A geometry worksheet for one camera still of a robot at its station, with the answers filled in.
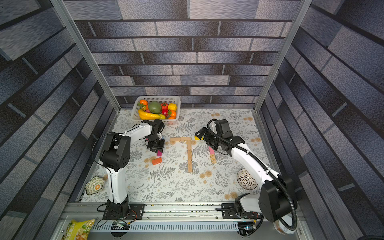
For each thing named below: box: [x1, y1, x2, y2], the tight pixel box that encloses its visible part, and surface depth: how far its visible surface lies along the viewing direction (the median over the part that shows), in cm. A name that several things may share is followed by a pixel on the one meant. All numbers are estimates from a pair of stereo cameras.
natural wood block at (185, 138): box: [180, 137, 192, 141], surface depth 103 cm
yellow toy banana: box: [138, 109, 166, 120], surface depth 106 cm
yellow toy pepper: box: [168, 103, 178, 111], surface depth 116 cm
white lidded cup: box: [273, 220, 296, 235], surface depth 67 cm
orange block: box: [152, 157, 162, 166], surface depth 94 cm
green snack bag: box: [61, 219, 96, 240], surface depth 67 cm
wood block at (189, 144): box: [187, 140, 192, 150], surface depth 100 cm
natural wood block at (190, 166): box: [187, 160, 193, 173], surface depth 89 cm
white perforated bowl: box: [236, 168, 258, 190], surface depth 84 cm
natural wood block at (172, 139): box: [170, 137, 181, 142], surface depth 103 cm
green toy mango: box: [148, 101, 162, 114], surface depth 111 cm
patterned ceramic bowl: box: [85, 176, 104, 195], surface depth 83 cm
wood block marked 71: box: [187, 149, 192, 161], surface depth 97 cm
